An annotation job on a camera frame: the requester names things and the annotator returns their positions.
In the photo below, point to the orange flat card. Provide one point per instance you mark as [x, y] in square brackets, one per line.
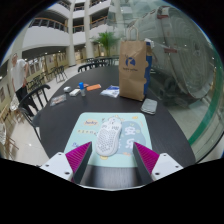
[94, 87]

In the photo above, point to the group of black chairs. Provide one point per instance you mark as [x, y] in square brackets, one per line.
[60, 72]

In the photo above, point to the white perforated computer mouse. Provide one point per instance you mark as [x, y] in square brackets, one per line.
[108, 138]

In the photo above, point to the clear plastic snack packet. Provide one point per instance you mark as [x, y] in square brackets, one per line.
[58, 100]

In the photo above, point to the potted palm plant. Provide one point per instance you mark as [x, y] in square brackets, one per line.
[106, 40]

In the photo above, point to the person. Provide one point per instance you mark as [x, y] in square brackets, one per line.
[20, 75]

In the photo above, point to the flat white box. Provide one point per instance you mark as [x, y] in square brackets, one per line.
[74, 92]

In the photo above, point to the black wooden spindle chair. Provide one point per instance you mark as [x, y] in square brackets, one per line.
[33, 120]

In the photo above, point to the grey smartphone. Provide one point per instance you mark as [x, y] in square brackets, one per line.
[149, 106]

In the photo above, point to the row of black chairs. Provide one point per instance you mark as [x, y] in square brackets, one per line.
[88, 65]

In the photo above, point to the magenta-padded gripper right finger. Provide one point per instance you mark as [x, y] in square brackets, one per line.
[148, 158]

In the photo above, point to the light green printed mouse pad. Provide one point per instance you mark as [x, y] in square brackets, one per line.
[85, 133]

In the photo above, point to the small white box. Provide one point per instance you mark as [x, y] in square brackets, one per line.
[67, 89]

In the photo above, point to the brown paper bag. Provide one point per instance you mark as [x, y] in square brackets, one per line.
[131, 73]

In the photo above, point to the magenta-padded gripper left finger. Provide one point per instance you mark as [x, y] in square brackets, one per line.
[78, 156]

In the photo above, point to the white and blue packet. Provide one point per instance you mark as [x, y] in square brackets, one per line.
[110, 91]

